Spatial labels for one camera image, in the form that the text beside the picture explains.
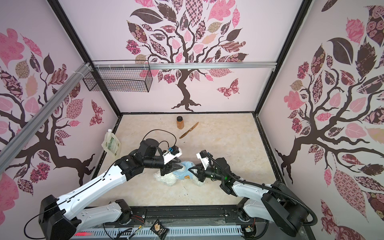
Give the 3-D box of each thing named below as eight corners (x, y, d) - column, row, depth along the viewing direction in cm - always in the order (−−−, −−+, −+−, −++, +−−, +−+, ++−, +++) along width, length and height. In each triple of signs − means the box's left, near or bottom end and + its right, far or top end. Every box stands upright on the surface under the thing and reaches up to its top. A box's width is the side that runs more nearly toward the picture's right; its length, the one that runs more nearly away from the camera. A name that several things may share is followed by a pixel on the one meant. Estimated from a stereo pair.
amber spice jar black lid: (177, 129, 112) (176, 120, 104) (178, 125, 114) (176, 116, 106) (184, 129, 112) (183, 120, 104) (184, 125, 114) (183, 116, 106)
